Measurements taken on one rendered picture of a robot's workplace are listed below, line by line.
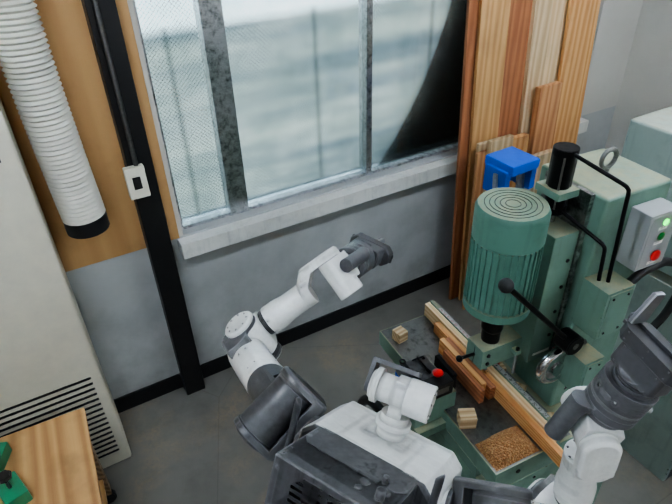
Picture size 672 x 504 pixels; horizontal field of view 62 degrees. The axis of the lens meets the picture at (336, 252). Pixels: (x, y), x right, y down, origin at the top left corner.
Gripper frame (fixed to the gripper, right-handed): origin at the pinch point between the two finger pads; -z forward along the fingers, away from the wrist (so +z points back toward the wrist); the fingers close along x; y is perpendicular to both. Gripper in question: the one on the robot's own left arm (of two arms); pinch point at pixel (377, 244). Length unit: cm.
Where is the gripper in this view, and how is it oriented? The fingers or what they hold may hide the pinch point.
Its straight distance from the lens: 154.1
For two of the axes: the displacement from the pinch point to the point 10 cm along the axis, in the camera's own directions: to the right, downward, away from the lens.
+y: 2.5, -8.5, -4.5
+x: 8.4, 4.3, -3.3
